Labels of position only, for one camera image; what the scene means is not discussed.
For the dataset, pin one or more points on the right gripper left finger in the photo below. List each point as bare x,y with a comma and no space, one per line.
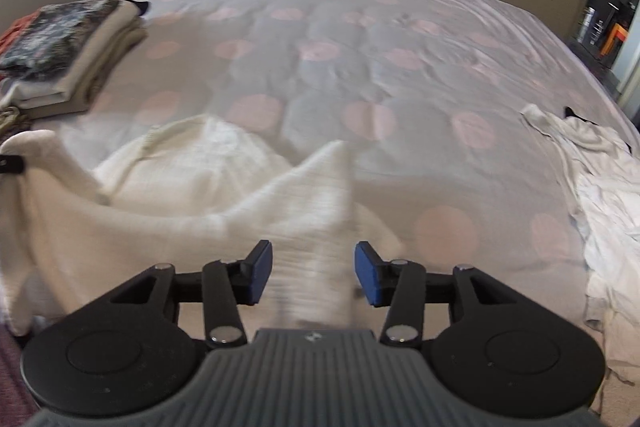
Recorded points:
227,285

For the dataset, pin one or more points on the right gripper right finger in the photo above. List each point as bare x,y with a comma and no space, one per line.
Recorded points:
398,285

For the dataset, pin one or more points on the white crinkle muslin garment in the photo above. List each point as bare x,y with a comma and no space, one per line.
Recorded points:
186,194

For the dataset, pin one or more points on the pile of white clothes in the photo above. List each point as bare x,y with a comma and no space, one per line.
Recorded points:
600,179

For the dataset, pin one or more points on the striped olive garment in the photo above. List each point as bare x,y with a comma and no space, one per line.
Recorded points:
12,122

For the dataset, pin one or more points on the folded white sweater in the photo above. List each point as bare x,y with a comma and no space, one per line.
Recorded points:
22,93

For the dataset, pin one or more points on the dark floral folded garment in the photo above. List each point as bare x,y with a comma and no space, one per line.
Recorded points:
50,43

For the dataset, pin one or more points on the rust orange garment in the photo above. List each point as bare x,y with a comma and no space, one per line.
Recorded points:
15,30

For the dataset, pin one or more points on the folded beige knit sweater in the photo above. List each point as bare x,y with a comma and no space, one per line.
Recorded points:
93,79

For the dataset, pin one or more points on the pink dotted grey bedsheet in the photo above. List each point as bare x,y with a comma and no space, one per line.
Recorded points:
428,94

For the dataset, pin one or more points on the black sock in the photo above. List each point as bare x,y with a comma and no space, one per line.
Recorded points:
570,113

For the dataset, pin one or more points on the purple fluffy sleeve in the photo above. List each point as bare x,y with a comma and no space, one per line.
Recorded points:
16,403

